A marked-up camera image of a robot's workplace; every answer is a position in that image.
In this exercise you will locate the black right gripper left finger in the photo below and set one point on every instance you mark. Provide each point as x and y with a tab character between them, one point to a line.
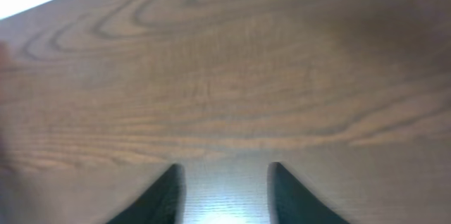
160	203

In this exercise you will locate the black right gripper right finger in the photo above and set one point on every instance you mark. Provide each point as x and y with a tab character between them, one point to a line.
291	202

